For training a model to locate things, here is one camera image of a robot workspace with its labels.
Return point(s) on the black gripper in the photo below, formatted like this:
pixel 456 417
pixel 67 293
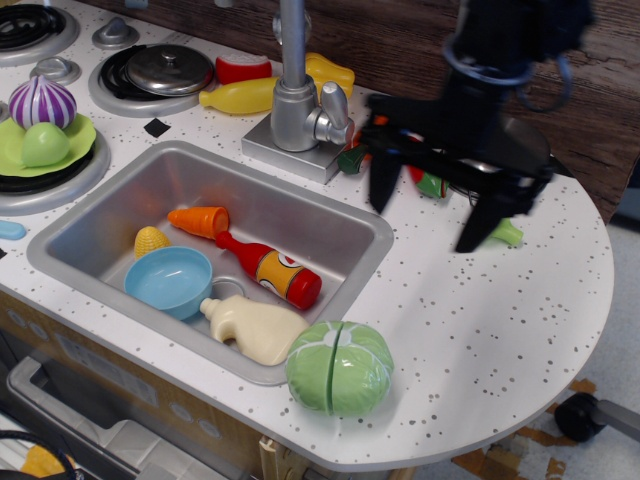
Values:
pixel 416 129

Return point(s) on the light green toy broccoli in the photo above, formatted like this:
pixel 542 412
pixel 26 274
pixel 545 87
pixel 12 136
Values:
pixel 507 232

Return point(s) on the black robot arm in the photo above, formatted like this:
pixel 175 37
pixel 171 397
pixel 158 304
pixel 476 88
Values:
pixel 497 46

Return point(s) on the light blue plastic bowl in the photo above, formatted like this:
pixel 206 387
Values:
pixel 174 280

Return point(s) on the red toy chili pepper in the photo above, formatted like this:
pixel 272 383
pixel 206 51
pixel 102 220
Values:
pixel 427 184

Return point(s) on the stainless steel toy pot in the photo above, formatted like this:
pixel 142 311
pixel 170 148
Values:
pixel 462 192

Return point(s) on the silver toy faucet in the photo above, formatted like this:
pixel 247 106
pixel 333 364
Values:
pixel 307 128

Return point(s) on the red toy ketchup bottle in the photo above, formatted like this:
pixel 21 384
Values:
pixel 275 271

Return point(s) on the green toy cabbage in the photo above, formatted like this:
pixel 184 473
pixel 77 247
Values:
pixel 339 368

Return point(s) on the yellow toy mustard bottle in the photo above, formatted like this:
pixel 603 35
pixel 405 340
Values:
pixel 241 98

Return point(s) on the cream toy mayonnaise bottle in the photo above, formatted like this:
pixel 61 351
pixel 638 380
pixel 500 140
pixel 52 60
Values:
pixel 262 332

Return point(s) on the half orange toy carrot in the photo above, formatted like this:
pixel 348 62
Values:
pixel 204 221

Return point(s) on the red toy cheese wedge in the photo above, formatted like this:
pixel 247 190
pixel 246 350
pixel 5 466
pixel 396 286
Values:
pixel 237 67

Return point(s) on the black caster wheel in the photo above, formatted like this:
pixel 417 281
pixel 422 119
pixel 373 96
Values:
pixel 574 417

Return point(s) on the black tape square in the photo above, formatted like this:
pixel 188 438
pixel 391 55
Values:
pixel 156 128

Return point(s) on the yellow toy corn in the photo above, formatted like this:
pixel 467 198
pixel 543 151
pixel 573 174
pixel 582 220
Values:
pixel 149 239

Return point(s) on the stainless steel pot lid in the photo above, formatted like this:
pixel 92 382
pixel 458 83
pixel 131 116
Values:
pixel 169 70

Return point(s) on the grey stove knob rear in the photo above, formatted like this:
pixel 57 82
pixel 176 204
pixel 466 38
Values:
pixel 114 35

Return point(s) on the grey stove knob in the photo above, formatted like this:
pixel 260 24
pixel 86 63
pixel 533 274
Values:
pixel 114 35
pixel 58 69

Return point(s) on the green plastic plate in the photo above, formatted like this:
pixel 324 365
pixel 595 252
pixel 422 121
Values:
pixel 81 134

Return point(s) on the silver toy sink basin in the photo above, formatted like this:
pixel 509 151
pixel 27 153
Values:
pixel 91 247

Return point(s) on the light green toy pear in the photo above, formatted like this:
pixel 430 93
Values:
pixel 44 144

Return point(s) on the purple striped toy onion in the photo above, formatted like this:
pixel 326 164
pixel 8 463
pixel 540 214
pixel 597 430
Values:
pixel 41 100

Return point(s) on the black coil burner front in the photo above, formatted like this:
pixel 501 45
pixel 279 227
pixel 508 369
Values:
pixel 49 191

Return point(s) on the light blue toy piece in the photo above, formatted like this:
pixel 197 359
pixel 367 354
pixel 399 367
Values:
pixel 10 230

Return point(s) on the black coil burner rear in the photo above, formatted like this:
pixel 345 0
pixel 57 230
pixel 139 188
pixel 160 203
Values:
pixel 31 32

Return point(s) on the grey oven door handle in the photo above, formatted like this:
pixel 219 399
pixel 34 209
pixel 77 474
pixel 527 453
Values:
pixel 115 451

